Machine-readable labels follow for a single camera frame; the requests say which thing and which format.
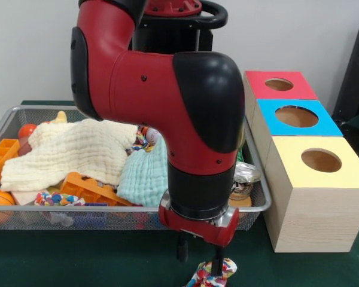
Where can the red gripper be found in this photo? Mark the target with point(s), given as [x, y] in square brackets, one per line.
[197, 230]

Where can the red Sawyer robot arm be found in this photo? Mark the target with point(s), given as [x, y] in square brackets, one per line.
[137, 83]

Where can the silver mesh bin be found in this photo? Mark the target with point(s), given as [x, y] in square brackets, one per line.
[107, 219]

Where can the wooden three-hole box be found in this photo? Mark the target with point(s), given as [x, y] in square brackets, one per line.
[317, 209]

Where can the crushed drink can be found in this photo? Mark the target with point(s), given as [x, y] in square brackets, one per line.
[245, 179]

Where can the mint green muslin cloth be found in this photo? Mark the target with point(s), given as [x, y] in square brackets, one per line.
[143, 179]

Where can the dark green table cloth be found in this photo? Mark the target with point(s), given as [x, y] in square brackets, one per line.
[77, 260]

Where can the white baseball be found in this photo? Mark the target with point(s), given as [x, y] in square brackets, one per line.
[154, 136]

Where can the orange plastic toy block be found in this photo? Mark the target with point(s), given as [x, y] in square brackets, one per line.
[86, 188]

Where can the cream muslin cloth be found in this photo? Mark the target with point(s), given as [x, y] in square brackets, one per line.
[63, 149]

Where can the red-orange ball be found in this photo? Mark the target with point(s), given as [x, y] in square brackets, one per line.
[27, 131]

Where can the orange plastic grid tray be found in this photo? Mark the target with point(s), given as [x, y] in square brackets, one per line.
[1, 152]

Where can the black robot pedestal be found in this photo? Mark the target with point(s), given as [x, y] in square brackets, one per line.
[179, 33]

